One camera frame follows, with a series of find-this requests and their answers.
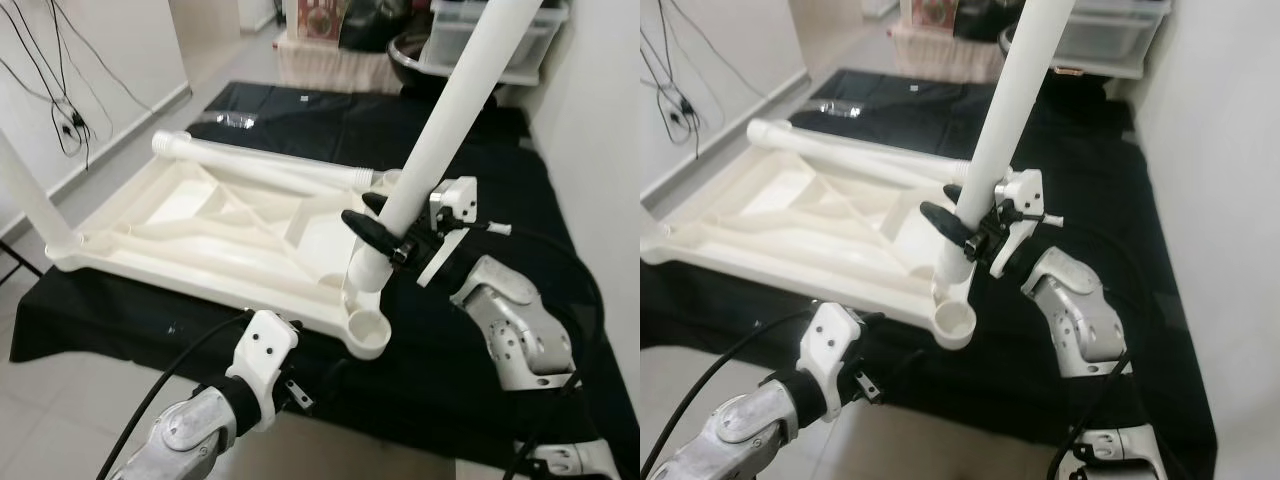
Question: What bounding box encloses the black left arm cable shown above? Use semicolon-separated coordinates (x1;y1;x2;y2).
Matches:
640;305;821;480
95;310;256;480

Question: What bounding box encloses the woven wicker bench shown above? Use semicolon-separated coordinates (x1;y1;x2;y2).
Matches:
890;22;1011;86
275;35;416;96

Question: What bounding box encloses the black round bowl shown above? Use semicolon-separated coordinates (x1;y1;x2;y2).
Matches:
388;30;451;96

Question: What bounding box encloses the red printed cardboard box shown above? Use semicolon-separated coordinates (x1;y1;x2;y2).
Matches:
910;0;959;29
285;0;349;43

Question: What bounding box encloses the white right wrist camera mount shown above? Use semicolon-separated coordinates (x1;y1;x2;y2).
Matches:
990;168;1046;279
415;176;481;291

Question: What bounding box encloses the black plastic bag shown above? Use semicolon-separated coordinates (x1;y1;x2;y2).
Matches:
340;0;413;53
955;0;1026;43

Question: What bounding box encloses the white shelf board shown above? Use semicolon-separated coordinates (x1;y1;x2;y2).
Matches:
480;60;569;89
1050;55;1146;81

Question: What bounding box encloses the black table cloth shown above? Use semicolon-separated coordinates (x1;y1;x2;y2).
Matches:
8;80;641;480
640;68;1216;480

